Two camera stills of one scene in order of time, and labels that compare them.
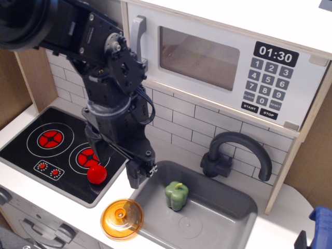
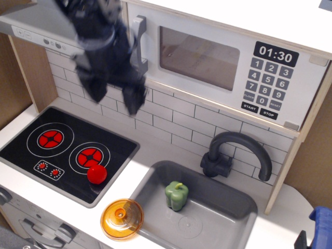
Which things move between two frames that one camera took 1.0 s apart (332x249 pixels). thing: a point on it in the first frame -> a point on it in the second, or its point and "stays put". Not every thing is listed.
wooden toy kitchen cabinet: [230, 80] stays put
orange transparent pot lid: [122, 219] stays put
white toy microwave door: [266, 80] stays put
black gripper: [126, 133] -> [104, 55]
